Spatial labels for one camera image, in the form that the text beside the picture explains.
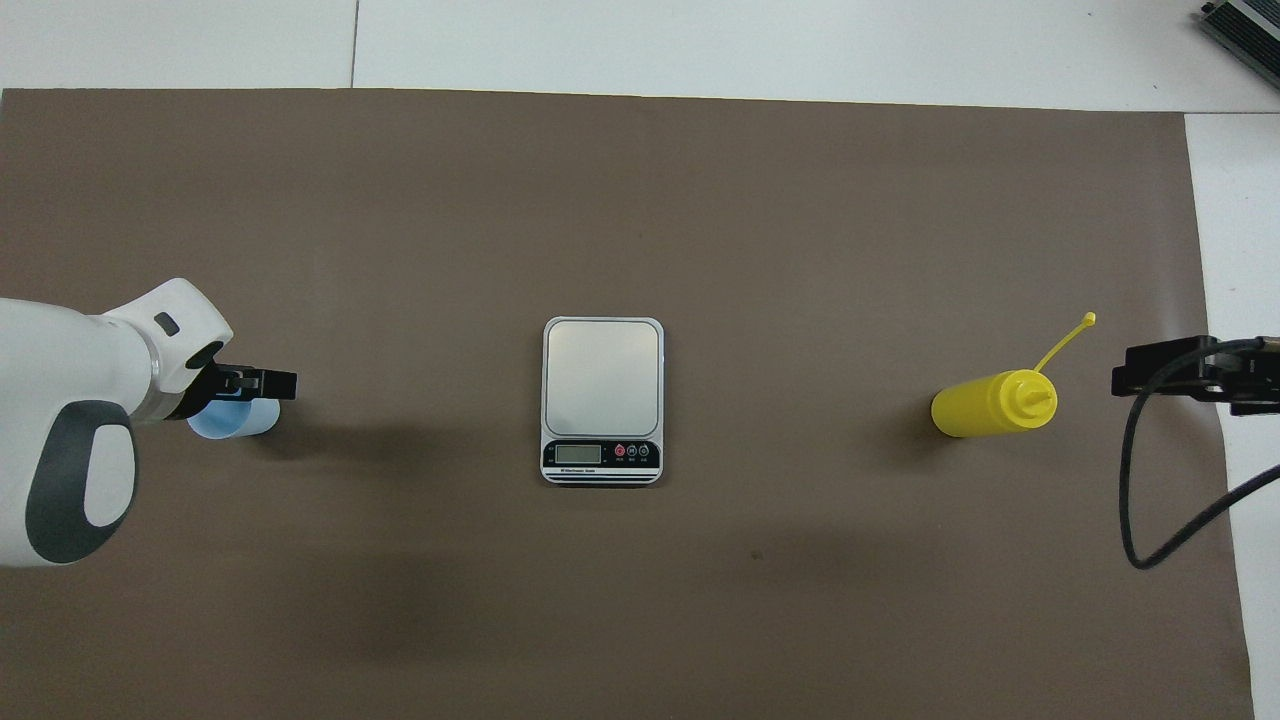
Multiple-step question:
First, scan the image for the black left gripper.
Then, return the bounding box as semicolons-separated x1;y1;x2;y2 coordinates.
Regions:
178;362;298;421

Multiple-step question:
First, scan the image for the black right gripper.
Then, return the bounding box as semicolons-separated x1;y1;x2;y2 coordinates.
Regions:
1112;337;1280;417

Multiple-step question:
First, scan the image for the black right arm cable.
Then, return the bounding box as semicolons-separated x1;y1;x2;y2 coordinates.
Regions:
1119;338;1280;571

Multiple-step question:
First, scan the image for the light blue plastic cup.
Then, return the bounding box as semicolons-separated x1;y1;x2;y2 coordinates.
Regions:
187;398;278;439

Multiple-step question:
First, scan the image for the silver digital kitchen scale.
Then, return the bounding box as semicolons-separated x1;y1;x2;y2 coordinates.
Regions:
541;316;665;487

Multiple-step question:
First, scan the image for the yellow squeeze bottle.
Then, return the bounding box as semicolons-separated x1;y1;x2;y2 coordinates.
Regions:
931;312;1097;439

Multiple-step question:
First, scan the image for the grey metal device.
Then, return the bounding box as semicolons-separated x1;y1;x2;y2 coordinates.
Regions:
1200;0;1280;91

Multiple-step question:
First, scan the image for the brown paper table mat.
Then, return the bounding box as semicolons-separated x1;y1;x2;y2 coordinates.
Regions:
0;88;1256;720

